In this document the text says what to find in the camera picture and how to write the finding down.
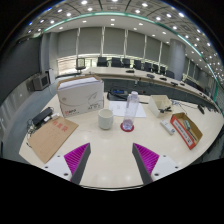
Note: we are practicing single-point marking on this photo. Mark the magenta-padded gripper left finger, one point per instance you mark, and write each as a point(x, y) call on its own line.
point(75, 159)

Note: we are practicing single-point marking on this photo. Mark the flat round red coaster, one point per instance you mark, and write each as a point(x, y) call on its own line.
point(122, 128)

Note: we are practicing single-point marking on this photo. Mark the row of black office chairs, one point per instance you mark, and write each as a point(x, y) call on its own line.
point(137, 64)

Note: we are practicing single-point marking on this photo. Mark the white ceramic mug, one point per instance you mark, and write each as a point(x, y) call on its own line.
point(105, 120)

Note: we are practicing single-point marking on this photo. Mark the long curved conference desk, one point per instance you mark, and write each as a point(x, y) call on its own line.
point(116, 71)

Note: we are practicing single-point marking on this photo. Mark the red-sided open cardboard box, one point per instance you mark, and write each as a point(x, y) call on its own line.
point(181, 133)

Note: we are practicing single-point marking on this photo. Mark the clear plastic water bottle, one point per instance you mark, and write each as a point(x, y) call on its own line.
point(130, 111)

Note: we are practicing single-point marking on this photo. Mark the white printed paper sheet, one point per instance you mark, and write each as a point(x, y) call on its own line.
point(116, 108)

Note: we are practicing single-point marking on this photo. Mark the white cardboard organizer box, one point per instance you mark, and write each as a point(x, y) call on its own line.
point(155, 105)

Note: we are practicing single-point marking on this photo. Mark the white copy paper carton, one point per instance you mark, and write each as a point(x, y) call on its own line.
point(80, 98)

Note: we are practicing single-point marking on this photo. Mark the recessed ceiling lights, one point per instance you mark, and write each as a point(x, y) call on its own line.
point(84, 2)

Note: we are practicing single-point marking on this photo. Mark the black desk phone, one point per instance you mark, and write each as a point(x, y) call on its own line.
point(116, 95)

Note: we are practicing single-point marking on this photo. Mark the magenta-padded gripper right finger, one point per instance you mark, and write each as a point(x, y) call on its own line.
point(148, 159)

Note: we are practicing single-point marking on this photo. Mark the mesh-back office chair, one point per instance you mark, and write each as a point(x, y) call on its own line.
point(80, 63)

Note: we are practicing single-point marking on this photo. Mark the black flat electronic device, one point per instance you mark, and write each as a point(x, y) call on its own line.
point(42, 116)

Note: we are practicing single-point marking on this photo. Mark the small white power adapter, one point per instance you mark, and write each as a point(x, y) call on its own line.
point(54, 116)

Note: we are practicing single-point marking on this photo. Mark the small white remote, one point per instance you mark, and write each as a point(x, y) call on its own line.
point(167, 127)

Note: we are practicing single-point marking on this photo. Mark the grey box monitor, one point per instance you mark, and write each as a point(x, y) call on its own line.
point(41, 81)

